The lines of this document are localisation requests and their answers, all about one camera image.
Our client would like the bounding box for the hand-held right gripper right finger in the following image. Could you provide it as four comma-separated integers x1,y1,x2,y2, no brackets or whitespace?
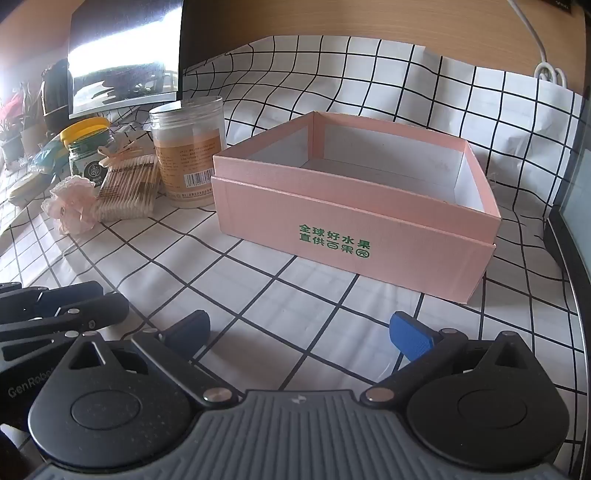
362,311,539,409

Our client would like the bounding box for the clear plastic jar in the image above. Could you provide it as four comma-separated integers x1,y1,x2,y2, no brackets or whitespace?
148,96,227,206

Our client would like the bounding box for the potted plant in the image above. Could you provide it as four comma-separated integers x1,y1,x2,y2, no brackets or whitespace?
0,85,43,161

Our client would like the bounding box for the pink cardboard box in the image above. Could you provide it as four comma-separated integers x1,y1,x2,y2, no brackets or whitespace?
211,111,503,305

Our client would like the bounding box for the black framed monitor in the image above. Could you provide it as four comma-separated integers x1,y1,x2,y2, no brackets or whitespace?
542,148,591,480

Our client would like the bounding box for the white cable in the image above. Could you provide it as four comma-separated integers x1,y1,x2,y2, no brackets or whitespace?
507,0,568,88

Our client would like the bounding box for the glossy reflective screen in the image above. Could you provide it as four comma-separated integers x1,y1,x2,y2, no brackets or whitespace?
67,0,275,118

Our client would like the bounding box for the dark brown bottle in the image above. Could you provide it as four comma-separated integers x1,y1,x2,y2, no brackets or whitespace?
41,60,73,132

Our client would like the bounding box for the cotton swab pack with bow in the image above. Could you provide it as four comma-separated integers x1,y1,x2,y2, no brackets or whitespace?
95,145,162,220

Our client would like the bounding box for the green jar with yellow lid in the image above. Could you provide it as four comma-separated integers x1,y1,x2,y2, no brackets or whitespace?
60,117,116,185

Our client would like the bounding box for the pink lace scrunchie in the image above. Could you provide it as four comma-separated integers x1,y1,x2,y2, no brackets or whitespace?
41,175,100,236

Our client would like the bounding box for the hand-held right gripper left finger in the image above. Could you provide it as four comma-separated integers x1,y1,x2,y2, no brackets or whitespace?
68,309,234,411

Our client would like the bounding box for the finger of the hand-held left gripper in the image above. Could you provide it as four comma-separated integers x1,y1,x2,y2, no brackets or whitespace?
0,293,130,344
0,281,105,324

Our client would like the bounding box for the blue and yellow zip bag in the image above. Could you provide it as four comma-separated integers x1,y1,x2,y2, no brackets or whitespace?
28,138,70,178

